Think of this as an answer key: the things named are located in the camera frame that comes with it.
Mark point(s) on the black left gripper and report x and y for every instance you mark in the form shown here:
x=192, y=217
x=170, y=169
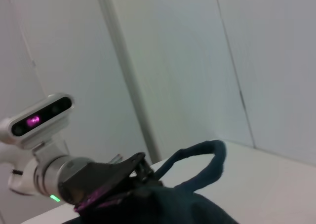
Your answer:
x=98, y=182

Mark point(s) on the teal fabric tote bag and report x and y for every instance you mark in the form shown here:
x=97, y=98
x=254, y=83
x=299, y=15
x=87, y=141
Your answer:
x=187, y=189

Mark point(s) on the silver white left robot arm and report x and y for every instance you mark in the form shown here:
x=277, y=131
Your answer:
x=42, y=174

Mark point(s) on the white head camera bracket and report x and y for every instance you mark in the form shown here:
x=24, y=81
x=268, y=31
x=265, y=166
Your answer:
x=49, y=152

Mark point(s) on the white head depth camera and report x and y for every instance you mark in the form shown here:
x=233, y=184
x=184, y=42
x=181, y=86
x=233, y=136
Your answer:
x=39, y=121

